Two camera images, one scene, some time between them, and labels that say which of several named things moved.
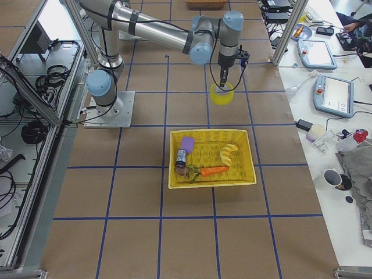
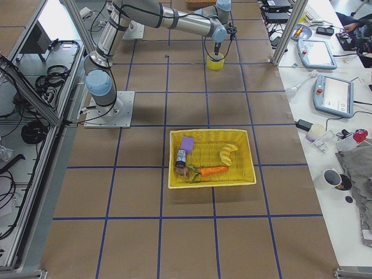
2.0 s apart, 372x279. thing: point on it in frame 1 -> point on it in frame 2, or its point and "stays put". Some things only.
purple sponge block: [188, 143] stays put
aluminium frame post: [290, 32] stays put
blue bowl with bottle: [301, 32] stays put
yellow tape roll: [221, 100] -> [215, 65]
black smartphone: [325, 31] stays put
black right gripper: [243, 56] -> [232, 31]
